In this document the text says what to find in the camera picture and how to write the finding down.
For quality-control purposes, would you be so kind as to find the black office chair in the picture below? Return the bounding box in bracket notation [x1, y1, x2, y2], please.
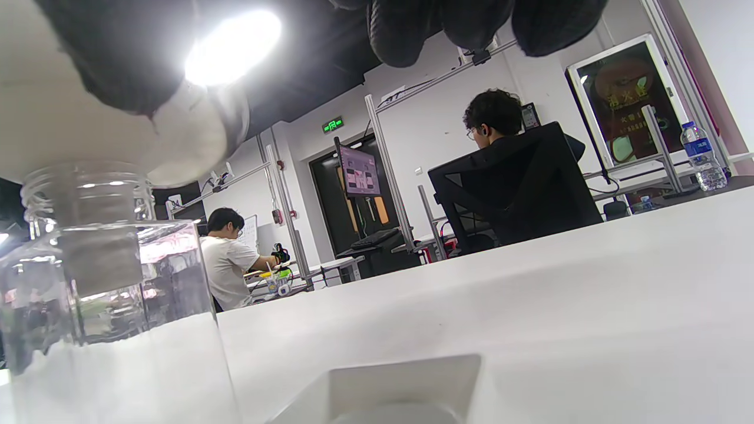
[427, 122, 604, 257]

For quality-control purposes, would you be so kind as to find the silver aluminium frame post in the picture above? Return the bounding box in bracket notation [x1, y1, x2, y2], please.
[265, 144, 313, 289]
[364, 94, 416, 251]
[641, 105, 684, 195]

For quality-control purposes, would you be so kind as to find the clear square coffee jar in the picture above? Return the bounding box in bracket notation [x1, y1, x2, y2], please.
[0, 162, 242, 424]

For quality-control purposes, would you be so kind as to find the brown side table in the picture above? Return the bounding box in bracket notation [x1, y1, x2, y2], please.
[624, 175, 754, 207]

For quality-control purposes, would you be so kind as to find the clear water bottle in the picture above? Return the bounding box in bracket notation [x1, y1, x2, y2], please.
[680, 121, 729, 192]

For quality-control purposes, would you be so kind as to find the dark double door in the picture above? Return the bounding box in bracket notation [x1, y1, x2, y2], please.
[309, 134, 407, 255]

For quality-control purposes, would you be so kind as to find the black computer stand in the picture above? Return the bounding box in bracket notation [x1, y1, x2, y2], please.
[335, 227, 422, 280]

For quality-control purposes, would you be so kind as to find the white square jar lid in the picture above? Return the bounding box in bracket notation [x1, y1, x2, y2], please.
[268, 353, 481, 424]

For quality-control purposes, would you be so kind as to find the beige funnel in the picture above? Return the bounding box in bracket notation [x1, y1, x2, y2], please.
[0, 0, 251, 298]

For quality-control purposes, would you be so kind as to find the black computer monitor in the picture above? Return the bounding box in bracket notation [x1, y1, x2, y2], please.
[335, 138, 382, 198]

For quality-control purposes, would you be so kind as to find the white framed poster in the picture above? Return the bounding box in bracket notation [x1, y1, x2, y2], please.
[565, 34, 691, 170]

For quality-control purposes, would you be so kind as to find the person's right hand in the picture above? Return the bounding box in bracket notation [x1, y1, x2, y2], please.
[35, 0, 609, 115]

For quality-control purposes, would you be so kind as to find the bright ceiling lamp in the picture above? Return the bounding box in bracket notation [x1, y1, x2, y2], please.
[184, 9, 282, 88]

